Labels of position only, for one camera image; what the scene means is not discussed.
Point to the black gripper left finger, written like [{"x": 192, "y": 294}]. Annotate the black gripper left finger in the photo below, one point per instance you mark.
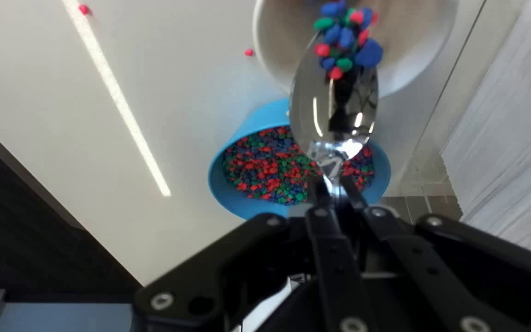
[{"x": 340, "y": 285}]

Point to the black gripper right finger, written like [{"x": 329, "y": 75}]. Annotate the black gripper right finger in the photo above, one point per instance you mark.
[{"x": 450, "y": 304}]

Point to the silver metal spoon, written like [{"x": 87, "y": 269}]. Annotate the silver metal spoon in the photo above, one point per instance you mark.
[{"x": 332, "y": 119}]

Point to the cereal heap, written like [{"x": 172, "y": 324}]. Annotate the cereal heap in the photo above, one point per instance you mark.
[{"x": 343, "y": 42}]

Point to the colourful cereal pieces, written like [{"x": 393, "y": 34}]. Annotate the colourful cereal pieces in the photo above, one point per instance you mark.
[{"x": 270, "y": 167}]

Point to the blue bowl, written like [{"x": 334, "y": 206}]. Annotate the blue bowl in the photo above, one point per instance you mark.
[{"x": 369, "y": 169}]

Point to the white paper coffee cup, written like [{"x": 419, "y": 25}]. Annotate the white paper coffee cup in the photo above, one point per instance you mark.
[{"x": 411, "y": 33}]

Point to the white cloth on counter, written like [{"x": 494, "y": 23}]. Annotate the white cloth on counter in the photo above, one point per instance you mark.
[{"x": 489, "y": 154}]

